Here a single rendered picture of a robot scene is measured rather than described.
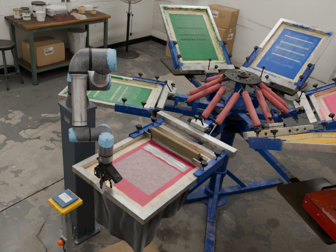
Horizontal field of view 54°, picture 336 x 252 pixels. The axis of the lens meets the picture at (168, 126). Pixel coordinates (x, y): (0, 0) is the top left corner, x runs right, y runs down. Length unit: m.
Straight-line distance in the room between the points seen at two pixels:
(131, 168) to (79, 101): 0.59
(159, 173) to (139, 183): 0.16
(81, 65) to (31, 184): 1.97
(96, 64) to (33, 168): 2.12
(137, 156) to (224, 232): 1.29
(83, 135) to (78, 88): 0.24
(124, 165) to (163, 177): 0.26
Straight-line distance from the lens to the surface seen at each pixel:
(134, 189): 1.95
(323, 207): 1.97
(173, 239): 2.98
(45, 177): 3.54
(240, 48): 6.48
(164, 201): 1.85
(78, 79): 1.74
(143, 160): 2.16
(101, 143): 1.68
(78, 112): 1.75
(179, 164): 2.15
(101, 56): 1.73
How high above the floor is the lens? 2.27
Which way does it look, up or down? 31 degrees down
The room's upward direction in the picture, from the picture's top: 8 degrees clockwise
